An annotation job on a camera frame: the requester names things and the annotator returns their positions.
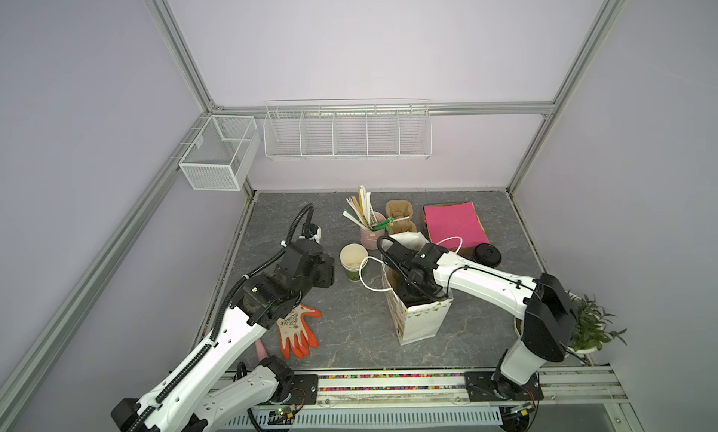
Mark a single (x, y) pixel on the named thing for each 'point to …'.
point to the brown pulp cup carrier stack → (400, 208)
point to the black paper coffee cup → (487, 254)
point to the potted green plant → (589, 334)
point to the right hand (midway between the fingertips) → (409, 294)
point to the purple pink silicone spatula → (261, 351)
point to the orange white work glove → (295, 336)
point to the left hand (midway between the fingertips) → (323, 262)
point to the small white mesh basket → (220, 156)
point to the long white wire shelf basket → (350, 129)
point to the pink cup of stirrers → (372, 223)
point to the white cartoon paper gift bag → (411, 324)
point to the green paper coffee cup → (351, 256)
